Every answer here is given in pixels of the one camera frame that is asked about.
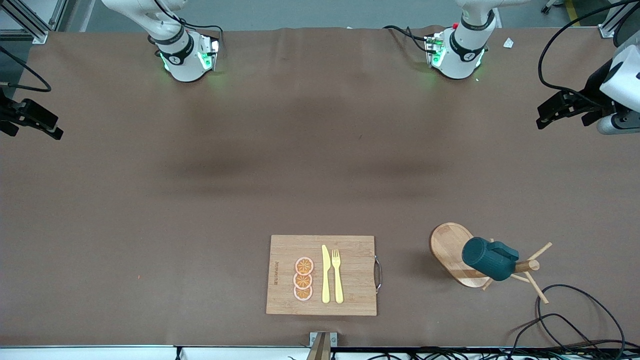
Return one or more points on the brown table cover sheet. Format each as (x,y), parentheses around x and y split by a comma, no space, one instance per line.
(150,200)

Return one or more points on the white paper scrap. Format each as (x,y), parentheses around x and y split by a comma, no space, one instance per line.
(508,43)

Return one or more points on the dark green ribbed cup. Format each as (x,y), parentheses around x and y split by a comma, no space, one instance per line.
(487,260)

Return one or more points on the yellow plastic knife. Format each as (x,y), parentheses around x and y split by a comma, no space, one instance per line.
(325,275)

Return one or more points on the orange slice toy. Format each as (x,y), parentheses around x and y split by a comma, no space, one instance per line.
(304,265)
(302,281)
(303,293)

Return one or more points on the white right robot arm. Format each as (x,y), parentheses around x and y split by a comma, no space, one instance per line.
(182,65)

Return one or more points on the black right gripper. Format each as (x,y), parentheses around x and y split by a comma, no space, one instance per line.
(6,111)

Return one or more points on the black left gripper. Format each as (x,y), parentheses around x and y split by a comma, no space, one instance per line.
(594,85)

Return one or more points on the wooden mug tree stand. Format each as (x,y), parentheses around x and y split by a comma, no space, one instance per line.
(450,245)

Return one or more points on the white table edge rail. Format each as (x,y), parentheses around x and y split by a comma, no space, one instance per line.
(100,352)

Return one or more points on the yellow plastic fork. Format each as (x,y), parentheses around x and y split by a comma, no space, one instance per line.
(338,280)

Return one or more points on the grey chair caster leg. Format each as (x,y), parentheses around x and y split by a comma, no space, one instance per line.
(550,6)

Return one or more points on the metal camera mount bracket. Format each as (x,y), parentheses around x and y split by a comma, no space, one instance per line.
(322,345)

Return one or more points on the aluminium frame profile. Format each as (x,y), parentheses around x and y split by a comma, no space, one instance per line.
(607,27)
(30,27)

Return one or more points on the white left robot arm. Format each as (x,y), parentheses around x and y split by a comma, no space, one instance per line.
(465,55)

